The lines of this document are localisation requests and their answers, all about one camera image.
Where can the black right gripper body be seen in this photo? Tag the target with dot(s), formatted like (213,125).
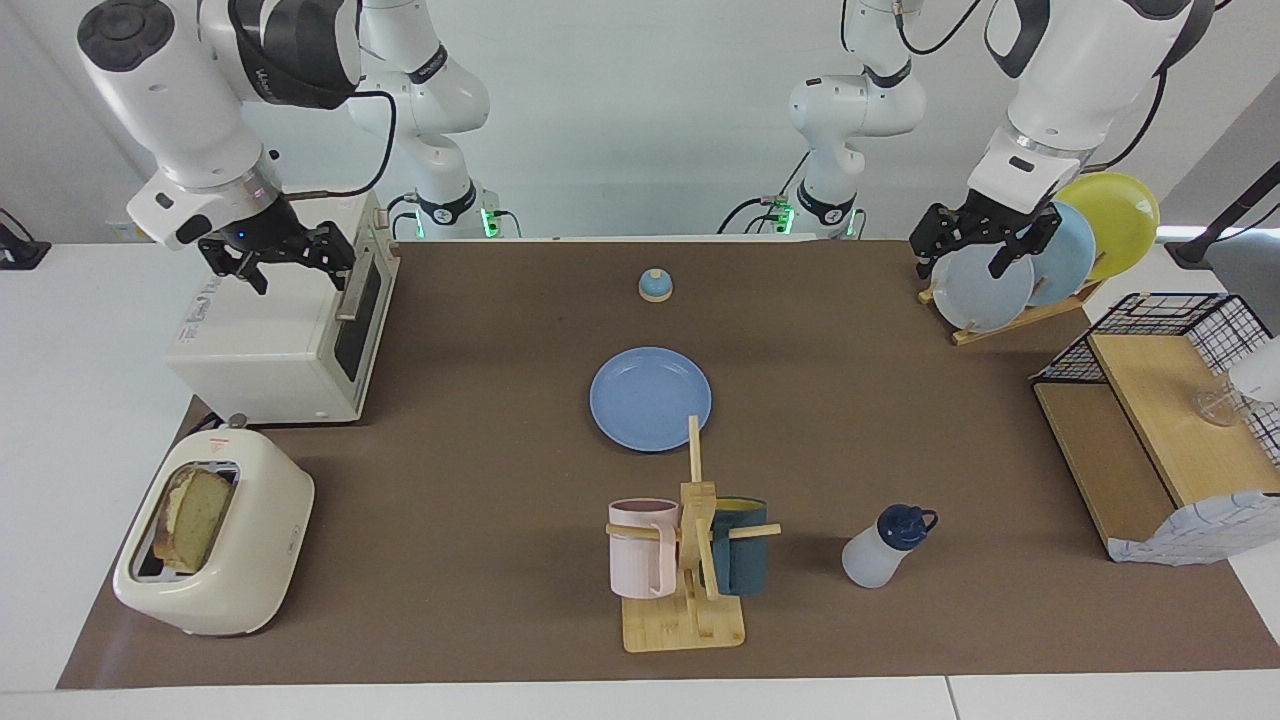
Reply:
(255,232)

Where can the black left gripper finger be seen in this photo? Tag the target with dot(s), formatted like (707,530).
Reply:
(1030,238)
(930,235)

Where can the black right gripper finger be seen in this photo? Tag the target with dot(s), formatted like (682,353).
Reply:
(245,268)
(335,255)

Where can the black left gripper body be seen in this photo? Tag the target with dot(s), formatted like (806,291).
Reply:
(990,222)

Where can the toasted bread slice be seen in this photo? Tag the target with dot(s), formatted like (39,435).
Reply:
(200,515)

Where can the seasoning bottle with blue cap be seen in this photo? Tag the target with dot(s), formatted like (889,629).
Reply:
(870,560)

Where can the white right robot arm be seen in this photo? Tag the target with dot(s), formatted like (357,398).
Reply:
(170,100)

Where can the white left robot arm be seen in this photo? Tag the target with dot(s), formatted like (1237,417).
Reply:
(1070,80)

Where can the light blue round plate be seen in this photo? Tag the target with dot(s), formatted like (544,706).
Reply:
(1070,250)

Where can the grey round plate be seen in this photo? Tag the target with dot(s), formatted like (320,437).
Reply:
(980,300)

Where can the wooden plate rack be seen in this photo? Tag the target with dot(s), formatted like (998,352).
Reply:
(1010,325)

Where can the yellow round plate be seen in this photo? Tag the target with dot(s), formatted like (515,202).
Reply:
(1120,220)

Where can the white toaster oven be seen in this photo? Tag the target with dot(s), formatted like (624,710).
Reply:
(270,340)

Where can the black angled stand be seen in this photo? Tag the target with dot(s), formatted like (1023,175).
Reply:
(1200,245)

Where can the brown table mat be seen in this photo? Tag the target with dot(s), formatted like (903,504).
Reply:
(480,350)

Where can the small black stand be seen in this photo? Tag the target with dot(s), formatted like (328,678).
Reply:
(20,250)

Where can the clear glass cup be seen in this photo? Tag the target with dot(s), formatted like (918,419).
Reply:
(1218,408)

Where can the white rounded object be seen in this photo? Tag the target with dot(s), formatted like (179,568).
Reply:
(1260,370)

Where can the cream two-slot toaster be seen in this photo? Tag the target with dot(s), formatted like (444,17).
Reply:
(260,540)

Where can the small blue call bell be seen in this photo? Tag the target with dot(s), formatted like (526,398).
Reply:
(655,288)

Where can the checked white cloth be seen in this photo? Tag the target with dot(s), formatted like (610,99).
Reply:
(1200,530)

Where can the teal mug with yellow inside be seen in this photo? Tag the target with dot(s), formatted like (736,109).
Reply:
(745,560)

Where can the pink mug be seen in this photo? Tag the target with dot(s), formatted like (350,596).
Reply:
(640,560)

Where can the wooden mug rack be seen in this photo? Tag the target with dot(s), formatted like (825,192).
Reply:
(690,620)

